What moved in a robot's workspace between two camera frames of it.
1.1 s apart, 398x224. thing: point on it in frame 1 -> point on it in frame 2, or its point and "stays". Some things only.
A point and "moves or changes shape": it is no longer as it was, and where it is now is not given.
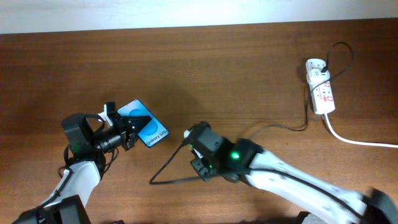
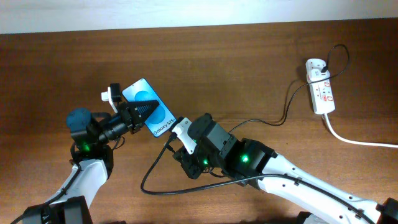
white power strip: [321, 94] stays
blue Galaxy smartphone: [152, 132] moves or changes shape
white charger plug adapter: [317, 76] stays
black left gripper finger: [137, 123] -> [144, 109]
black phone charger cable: [310, 92] -> [288, 104]
